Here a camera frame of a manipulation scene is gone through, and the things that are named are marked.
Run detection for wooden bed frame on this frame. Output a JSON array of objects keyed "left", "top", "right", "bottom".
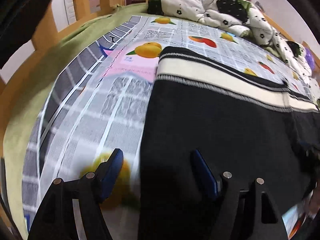
[{"left": 0, "top": 0, "right": 313, "bottom": 100}]

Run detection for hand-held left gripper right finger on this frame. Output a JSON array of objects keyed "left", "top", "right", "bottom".
[{"left": 190, "top": 149, "right": 288, "bottom": 240}]

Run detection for fruit print plastic sheet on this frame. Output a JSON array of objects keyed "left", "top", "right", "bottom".
[{"left": 21, "top": 15, "right": 320, "bottom": 240}]

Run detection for black pants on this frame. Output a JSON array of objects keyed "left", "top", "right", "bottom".
[{"left": 137, "top": 46, "right": 320, "bottom": 240}]

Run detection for purple plush toy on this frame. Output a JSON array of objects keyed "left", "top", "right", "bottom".
[{"left": 304, "top": 47, "right": 317, "bottom": 70}]

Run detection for black jacket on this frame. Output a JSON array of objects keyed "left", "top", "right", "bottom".
[{"left": 0, "top": 0, "right": 63, "bottom": 68}]

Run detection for white floral quilt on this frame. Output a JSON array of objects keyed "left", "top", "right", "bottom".
[{"left": 147, "top": 0, "right": 313, "bottom": 77}]

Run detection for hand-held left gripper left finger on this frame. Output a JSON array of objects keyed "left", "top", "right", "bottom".
[{"left": 27, "top": 148, "right": 124, "bottom": 240}]

